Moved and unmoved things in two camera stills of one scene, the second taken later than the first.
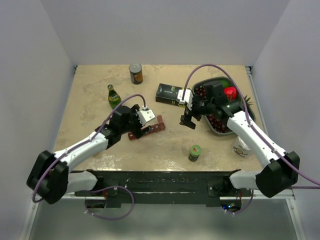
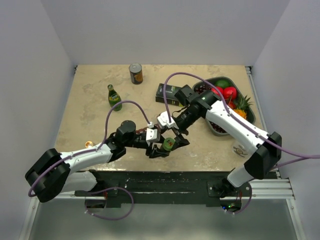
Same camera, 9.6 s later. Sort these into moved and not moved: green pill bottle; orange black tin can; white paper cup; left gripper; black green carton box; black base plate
Moved: green pill bottle; left gripper
Not moved: white paper cup; black green carton box; orange black tin can; black base plate
